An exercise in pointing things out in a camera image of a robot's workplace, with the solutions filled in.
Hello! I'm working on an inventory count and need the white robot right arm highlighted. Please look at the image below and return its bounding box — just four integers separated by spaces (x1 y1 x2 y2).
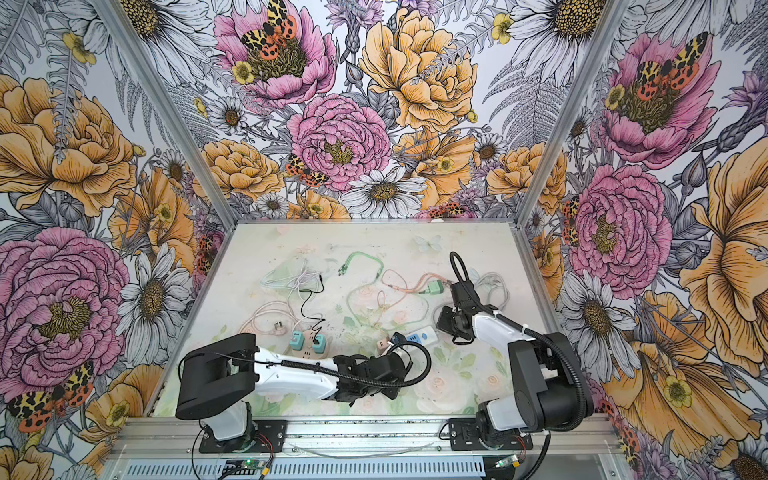
437 281 594 447

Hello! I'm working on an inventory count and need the white lilac cable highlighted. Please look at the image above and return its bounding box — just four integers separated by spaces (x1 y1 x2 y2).
260 254 325 295

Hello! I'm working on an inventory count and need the pink multi-head charging cable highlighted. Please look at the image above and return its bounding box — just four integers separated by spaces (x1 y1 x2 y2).
380 268 454 301

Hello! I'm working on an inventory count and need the pink brown charger plug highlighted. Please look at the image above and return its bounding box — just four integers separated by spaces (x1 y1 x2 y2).
377 339 391 353

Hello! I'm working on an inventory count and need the beige coiled cable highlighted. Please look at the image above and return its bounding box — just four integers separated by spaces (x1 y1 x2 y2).
238 299 298 337

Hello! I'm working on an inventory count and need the white blue power strip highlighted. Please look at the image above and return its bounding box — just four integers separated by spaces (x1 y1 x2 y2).
405 326 439 347

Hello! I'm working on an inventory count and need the black thin cable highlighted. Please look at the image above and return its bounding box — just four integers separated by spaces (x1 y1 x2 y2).
298 273 328 335

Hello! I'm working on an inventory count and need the aluminium front rail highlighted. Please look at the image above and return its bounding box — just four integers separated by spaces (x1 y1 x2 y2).
102 415 632 479

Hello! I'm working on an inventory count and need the green charger plug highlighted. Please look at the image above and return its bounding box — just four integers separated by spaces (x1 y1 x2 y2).
423 280 445 295

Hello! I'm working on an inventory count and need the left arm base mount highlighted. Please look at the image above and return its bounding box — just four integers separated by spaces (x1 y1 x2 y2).
198 420 288 454

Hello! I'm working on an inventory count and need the teal charger plug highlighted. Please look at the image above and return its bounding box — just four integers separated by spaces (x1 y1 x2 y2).
311 333 327 354
289 331 305 351

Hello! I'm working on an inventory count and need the green multi-head charging cable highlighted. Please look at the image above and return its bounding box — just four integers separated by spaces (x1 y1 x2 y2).
337 251 430 331

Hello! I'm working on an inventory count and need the round pink power socket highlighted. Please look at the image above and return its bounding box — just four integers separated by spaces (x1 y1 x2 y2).
290 330 329 359

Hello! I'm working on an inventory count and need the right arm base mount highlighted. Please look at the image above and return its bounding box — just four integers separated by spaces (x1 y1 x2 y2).
440 417 533 451

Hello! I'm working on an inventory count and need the grey white coiled cable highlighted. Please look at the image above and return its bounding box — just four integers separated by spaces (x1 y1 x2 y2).
467 271 511 313

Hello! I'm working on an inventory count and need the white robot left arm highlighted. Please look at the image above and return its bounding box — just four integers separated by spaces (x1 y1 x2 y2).
175 333 432 442

